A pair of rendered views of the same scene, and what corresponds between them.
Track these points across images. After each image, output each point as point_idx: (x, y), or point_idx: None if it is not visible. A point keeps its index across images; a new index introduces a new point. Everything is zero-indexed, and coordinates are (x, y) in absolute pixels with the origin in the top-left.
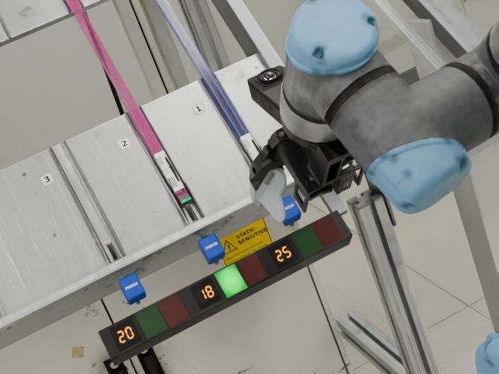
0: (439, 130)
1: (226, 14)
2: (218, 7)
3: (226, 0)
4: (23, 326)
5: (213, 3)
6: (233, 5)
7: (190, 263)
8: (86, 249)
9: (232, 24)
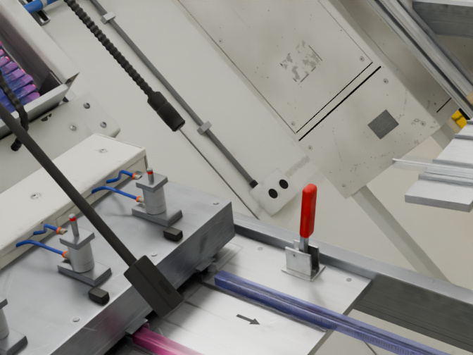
0: None
1: (453, 326)
2: (431, 327)
3: (454, 299)
4: None
5: (416, 329)
6: (469, 300)
7: None
8: None
9: (470, 334)
